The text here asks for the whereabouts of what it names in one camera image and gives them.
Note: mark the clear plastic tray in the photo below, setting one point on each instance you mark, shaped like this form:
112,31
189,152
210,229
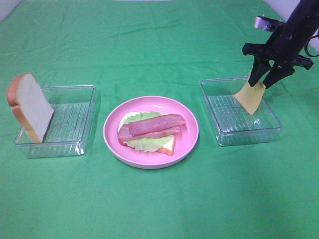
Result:
68,133
230,122

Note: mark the clear left plastic tray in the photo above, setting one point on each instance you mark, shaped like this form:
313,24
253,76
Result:
68,133

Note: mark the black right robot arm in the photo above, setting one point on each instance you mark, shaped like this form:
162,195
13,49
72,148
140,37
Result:
305,14

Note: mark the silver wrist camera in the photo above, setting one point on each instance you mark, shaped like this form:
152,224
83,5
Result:
267,24

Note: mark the bacon strip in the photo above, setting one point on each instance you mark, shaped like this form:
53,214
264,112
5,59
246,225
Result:
155,124
125,134

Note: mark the bread slice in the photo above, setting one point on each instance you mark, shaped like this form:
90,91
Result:
30,106
169,147

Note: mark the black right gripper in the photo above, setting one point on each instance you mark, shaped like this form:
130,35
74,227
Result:
284,45

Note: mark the green tablecloth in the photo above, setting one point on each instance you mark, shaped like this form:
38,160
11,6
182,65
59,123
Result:
134,48

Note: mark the yellow cheese slice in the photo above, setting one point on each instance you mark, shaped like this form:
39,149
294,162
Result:
250,97

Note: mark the pink round plate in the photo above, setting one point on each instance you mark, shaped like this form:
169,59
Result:
184,142

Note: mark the green lettuce leaf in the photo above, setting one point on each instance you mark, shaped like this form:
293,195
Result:
147,144

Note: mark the clear right plastic tray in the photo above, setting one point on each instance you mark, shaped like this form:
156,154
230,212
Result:
230,122

